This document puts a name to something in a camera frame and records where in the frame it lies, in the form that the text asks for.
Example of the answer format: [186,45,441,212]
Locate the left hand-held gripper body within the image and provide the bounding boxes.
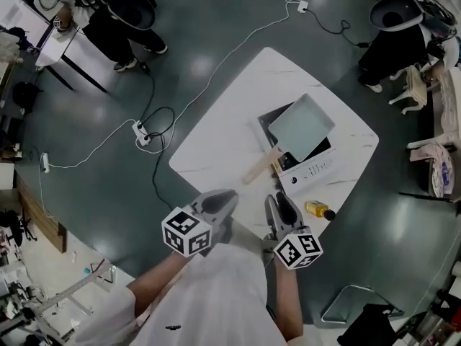
[161,188,241,259]

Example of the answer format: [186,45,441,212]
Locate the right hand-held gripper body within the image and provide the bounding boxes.
[264,191,324,272]

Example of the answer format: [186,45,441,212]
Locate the portable induction cooktop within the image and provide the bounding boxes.
[256,101,339,195]

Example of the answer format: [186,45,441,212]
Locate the rectangular pale green frying pan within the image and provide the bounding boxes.
[241,92,336,186]

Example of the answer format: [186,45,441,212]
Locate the person's right forearm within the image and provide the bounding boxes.
[274,261,304,340]

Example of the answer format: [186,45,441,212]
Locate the person's left forearm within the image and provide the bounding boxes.
[125,252,189,317]

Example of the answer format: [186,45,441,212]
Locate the yellow oil bottle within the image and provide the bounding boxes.
[305,199,336,221]

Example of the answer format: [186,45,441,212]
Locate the person's white shirt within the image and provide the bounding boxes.
[75,243,289,346]

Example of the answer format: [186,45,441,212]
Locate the black garment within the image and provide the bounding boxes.
[336,303,405,346]

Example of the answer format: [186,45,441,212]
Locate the grey chair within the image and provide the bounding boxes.
[398,138,461,204]

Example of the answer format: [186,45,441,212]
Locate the wooden cabinet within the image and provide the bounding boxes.
[14,173,68,254]

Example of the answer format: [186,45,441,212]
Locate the pink cloth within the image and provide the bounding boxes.
[408,142,455,197]

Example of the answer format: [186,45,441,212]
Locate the black office chair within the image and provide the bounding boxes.
[0,209,37,249]

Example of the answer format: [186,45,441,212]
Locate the white ornate stool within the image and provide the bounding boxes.
[388,65,430,115]

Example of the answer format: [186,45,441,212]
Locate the white dressing table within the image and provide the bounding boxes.
[428,66,461,147]

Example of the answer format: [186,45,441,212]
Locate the white table with black legs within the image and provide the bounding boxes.
[35,25,109,94]

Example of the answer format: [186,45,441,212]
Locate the black power cable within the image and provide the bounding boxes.
[138,61,156,124]
[142,105,177,212]
[304,7,370,48]

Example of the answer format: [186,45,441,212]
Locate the metal tube frame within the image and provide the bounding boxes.
[320,283,405,326]

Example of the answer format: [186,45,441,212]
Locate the aluminium profile frame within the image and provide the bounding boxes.
[0,257,117,346]

